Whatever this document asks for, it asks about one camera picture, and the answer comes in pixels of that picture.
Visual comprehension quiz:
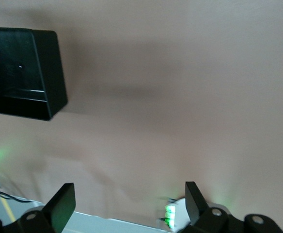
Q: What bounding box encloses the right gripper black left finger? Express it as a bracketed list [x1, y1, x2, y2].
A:
[0, 183, 77, 233]

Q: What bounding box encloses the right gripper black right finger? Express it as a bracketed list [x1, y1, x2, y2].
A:
[182, 181, 283, 233]

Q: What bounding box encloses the black rectangular plastic box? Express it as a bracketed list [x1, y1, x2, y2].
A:
[0, 26, 68, 121]

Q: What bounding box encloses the brown table mat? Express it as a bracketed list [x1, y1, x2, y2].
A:
[0, 0, 283, 229]

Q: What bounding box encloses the black cable at arm base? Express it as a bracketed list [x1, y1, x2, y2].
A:
[0, 188, 33, 203]

